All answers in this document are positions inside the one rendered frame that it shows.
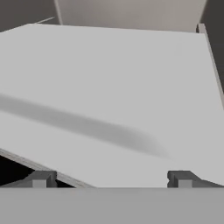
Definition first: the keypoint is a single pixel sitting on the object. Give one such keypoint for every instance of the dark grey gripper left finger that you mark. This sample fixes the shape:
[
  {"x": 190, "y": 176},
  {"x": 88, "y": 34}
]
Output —
[{"x": 43, "y": 178}]

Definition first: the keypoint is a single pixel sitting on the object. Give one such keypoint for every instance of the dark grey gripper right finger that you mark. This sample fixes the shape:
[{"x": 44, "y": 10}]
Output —
[{"x": 180, "y": 178}]

